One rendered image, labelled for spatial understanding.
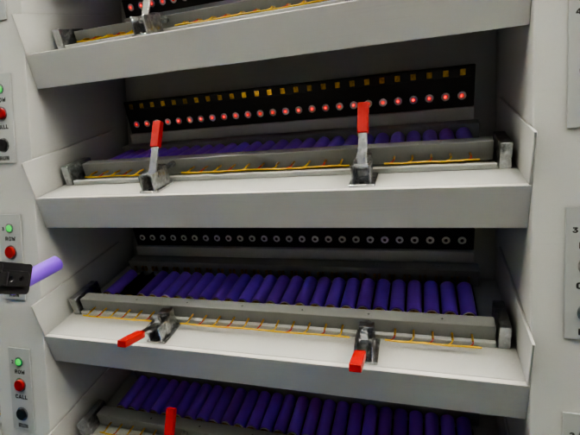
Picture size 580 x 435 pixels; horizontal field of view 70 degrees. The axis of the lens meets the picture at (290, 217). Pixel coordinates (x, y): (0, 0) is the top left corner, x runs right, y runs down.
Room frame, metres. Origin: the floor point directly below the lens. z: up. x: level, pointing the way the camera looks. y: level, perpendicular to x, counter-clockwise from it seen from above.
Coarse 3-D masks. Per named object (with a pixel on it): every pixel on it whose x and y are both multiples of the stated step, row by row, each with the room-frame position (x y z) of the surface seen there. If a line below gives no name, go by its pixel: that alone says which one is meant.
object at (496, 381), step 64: (256, 256) 0.66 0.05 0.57; (320, 256) 0.62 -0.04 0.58; (384, 256) 0.59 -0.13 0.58; (448, 256) 0.57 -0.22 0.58; (64, 320) 0.60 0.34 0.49; (128, 320) 0.58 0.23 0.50; (512, 320) 0.45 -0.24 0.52; (256, 384) 0.49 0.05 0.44; (320, 384) 0.46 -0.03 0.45; (384, 384) 0.44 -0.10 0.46; (448, 384) 0.41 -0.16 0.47; (512, 384) 0.39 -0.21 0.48
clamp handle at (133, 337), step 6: (156, 318) 0.52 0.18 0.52; (156, 324) 0.53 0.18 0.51; (144, 330) 0.50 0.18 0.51; (150, 330) 0.51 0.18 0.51; (126, 336) 0.48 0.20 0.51; (132, 336) 0.48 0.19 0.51; (138, 336) 0.48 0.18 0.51; (144, 336) 0.49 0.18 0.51; (120, 342) 0.46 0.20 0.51; (126, 342) 0.46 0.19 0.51; (132, 342) 0.47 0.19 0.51
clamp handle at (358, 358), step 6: (366, 336) 0.44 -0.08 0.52; (360, 342) 0.44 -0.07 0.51; (366, 342) 0.44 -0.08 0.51; (360, 348) 0.43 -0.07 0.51; (366, 348) 0.43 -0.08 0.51; (354, 354) 0.41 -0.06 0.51; (360, 354) 0.41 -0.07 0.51; (354, 360) 0.39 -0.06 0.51; (360, 360) 0.39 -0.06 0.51; (354, 366) 0.38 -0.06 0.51; (360, 366) 0.38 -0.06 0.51; (360, 372) 0.38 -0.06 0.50
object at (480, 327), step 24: (144, 312) 0.58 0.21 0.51; (192, 312) 0.55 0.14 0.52; (216, 312) 0.54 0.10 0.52; (240, 312) 0.53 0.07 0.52; (264, 312) 0.52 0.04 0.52; (288, 312) 0.51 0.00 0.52; (312, 312) 0.50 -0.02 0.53; (336, 312) 0.50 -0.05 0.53; (360, 312) 0.49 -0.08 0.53; (384, 312) 0.48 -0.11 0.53; (408, 312) 0.48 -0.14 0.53; (336, 336) 0.48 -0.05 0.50; (432, 336) 0.45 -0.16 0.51; (456, 336) 0.45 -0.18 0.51; (480, 336) 0.45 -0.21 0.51
